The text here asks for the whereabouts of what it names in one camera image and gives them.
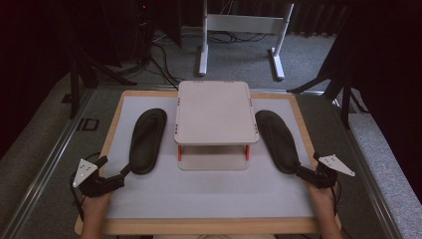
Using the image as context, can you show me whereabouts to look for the black floor cables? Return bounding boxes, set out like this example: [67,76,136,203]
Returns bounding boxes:
[145,31,270,92]

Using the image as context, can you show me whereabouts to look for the black insole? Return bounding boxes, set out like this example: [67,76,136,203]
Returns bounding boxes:
[128,108,168,176]
[254,110,302,175]

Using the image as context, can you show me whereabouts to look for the dark computer tower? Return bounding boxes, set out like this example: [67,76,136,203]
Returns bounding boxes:
[130,0,156,66]

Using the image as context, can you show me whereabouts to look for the black tripod stand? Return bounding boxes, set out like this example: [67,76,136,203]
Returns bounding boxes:
[66,36,138,120]
[286,63,371,131]

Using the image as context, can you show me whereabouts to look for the metal floor rail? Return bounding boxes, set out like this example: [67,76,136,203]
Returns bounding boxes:
[0,88,98,239]
[326,96,404,239]

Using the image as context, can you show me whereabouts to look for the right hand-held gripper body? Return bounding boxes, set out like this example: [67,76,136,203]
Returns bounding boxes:
[313,151,356,190]

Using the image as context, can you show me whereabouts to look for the black tape floor mark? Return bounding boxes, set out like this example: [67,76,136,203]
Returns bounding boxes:
[77,118,101,132]

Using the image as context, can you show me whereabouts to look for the white two-tier shoe rack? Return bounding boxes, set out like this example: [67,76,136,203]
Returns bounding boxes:
[173,80,261,172]

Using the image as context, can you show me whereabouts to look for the person's left hand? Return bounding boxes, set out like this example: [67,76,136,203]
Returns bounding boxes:
[81,191,112,225]

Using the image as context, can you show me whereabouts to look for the white metal table frame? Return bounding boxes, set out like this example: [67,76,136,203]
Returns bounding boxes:
[197,0,296,82]

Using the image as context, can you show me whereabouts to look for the person's right hand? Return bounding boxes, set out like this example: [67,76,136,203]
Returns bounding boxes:
[306,180,340,220]

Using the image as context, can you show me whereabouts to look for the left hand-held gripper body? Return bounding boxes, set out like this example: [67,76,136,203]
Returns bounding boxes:
[72,154,125,199]

